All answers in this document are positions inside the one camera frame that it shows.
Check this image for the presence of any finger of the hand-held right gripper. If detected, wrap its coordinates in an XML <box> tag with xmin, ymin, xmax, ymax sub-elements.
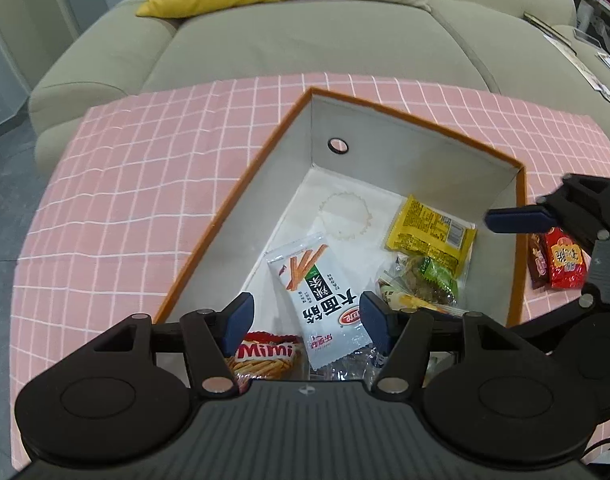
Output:
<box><xmin>485</xmin><ymin>174</ymin><xmax>610</xmax><ymax>242</ymax></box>
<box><xmin>507</xmin><ymin>295</ymin><xmax>604</xmax><ymax>357</ymax></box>

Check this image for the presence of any red stick snack packet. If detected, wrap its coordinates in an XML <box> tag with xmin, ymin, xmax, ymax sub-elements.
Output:
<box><xmin>224</xmin><ymin>331</ymin><xmax>306</xmax><ymax>394</ymax></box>

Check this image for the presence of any white stick snack packet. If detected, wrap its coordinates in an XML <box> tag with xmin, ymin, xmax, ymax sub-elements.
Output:
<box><xmin>263</xmin><ymin>231</ymin><xmax>374</xmax><ymax>372</ymax></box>

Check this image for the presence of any brown snack bar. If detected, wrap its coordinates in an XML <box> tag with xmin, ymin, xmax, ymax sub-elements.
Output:
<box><xmin>528</xmin><ymin>232</ymin><xmax>549</xmax><ymax>290</ymax></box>

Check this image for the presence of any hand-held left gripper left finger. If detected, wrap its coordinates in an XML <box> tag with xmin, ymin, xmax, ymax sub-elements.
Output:
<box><xmin>92</xmin><ymin>292</ymin><xmax>256</xmax><ymax>396</ymax></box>

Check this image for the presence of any orange cardboard box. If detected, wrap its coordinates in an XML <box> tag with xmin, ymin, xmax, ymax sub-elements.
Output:
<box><xmin>152</xmin><ymin>87</ymin><xmax>528</xmax><ymax>394</ymax></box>

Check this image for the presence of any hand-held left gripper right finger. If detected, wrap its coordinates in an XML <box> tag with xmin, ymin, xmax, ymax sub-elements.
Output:
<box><xmin>359</xmin><ymin>291</ymin><xmax>523</xmax><ymax>396</ymax></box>

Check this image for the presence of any open magazine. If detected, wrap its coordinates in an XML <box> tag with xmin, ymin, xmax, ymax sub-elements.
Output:
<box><xmin>542</xmin><ymin>32</ymin><xmax>610</xmax><ymax>102</ymax></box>

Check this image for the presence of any clear packet of white balls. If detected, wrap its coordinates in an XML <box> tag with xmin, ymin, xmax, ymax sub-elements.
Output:
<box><xmin>310</xmin><ymin>349</ymin><xmax>382</xmax><ymax>384</ymax></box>

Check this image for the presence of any white door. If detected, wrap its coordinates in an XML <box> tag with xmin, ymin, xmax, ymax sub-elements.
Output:
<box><xmin>0</xmin><ymin>0</ymin><xmax>83</xmax><ymax>136</ymax></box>

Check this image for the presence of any green label clear snack packet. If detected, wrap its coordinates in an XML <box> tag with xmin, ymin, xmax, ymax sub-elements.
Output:
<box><xmin>399</xmin><ymin>255</ymin><xmax>460</xmax><ymax>307</ymax></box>

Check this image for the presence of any beige sofa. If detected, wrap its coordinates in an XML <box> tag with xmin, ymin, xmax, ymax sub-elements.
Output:
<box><xmin>28</xmin><ymin>0</ymin><xmax>610</xmax><ymax>162</ymax></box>

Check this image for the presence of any pink checked tablecloth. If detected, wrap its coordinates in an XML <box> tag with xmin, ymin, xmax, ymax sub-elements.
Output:
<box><xmin>10</xmin><ymin>72</ymin><xmax>610</xmax><ymax>472</ymax></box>

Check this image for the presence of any yellow and white chip packet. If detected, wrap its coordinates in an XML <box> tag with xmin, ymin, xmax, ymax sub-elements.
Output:
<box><xmin>384</xmin><ymin>194</ymin><xmax>478</xmax><ymax>282</ymax></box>

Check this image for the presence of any crinkly clear yellow snack packet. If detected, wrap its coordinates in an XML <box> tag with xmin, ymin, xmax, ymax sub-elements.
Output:
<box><xmin>377</xmin><ymin>279</ymin><xmax>462</xmax><ymax>317</ymax></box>

